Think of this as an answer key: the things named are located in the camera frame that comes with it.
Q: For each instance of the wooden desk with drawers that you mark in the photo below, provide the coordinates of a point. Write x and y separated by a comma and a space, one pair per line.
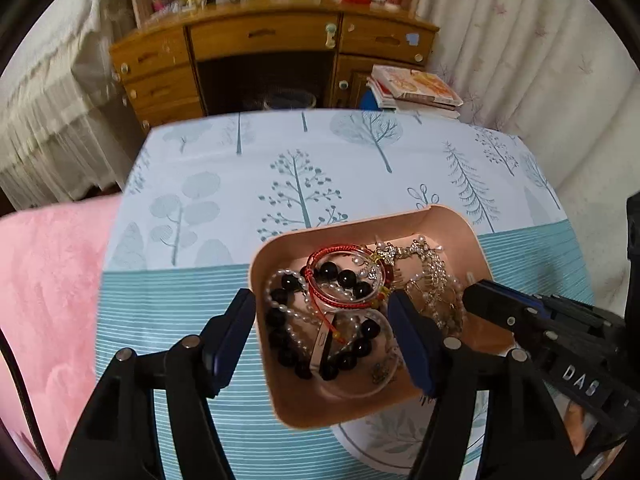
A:
270, 35

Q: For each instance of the pink blanket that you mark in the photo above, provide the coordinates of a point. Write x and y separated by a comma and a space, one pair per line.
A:
45, 285

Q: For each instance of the small gold charm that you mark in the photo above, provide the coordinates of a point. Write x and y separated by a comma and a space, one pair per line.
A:
378, 372

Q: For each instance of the stack of books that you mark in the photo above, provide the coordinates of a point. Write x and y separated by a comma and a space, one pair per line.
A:
420, 87

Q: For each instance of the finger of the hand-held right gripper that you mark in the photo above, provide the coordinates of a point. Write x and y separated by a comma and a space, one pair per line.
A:
575, 310
500, 307

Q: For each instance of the round waste bin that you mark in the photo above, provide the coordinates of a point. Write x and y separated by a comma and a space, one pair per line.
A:
290, 100

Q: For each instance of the gold crystal hair comb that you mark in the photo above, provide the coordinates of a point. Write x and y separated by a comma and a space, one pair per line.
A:
432, 265

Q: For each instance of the person's right hand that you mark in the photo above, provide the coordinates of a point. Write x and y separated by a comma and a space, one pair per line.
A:
577, 425

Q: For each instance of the floral print curtain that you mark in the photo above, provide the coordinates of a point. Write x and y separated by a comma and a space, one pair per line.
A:
525, 60

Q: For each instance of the white sheer curtain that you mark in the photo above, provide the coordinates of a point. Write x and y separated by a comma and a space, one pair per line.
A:
55, 110

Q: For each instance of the pink jewelry box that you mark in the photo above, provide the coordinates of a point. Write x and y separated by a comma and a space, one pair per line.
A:
320, 405

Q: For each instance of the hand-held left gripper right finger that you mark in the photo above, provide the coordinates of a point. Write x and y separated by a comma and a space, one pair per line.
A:
410, 342

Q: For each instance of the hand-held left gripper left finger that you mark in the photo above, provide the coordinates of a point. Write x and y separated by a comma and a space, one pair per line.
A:
232, 337

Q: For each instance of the pink smart band watch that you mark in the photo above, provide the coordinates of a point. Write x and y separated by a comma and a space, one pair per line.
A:
322, 345

